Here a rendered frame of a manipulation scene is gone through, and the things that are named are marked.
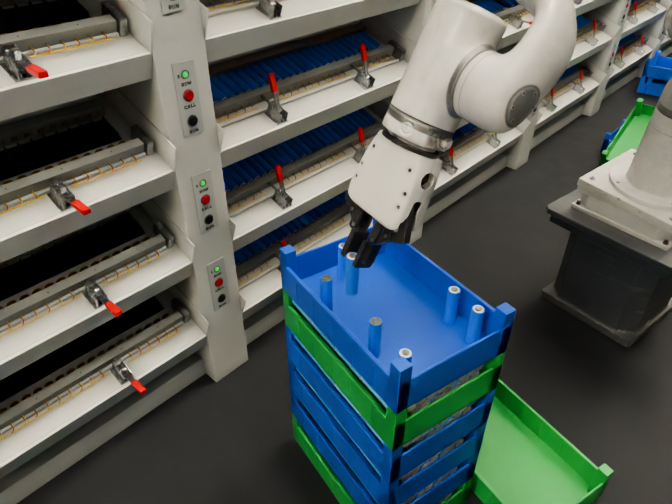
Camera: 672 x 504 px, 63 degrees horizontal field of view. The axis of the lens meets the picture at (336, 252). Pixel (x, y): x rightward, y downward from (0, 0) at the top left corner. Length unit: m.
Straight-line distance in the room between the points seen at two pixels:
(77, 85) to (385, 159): 0.44
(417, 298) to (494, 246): 0.89
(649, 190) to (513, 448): 0.64
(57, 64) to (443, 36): 0.52
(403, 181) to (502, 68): 0.17
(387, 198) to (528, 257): 1.10
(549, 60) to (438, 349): 0.41
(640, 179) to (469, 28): 0.84
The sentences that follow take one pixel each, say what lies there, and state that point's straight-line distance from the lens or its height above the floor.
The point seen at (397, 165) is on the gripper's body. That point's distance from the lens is 0.66.
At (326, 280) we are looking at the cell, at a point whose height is 0.47.
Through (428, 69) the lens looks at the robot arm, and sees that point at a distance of 0.64.
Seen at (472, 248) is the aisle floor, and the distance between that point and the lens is 1.72.
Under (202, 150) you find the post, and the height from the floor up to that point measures 0.56.
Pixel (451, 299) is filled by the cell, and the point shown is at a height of 0.46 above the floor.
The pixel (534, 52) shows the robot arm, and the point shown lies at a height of 0.82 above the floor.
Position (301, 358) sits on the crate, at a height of 0.28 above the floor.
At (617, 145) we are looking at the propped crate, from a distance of 2.41.
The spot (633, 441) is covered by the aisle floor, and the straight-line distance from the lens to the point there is 1.34.
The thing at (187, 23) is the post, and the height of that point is 0.76.
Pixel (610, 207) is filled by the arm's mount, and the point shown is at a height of 0.32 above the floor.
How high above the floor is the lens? 0.98
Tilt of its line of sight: 36 degrees down
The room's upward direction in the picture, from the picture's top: straight up
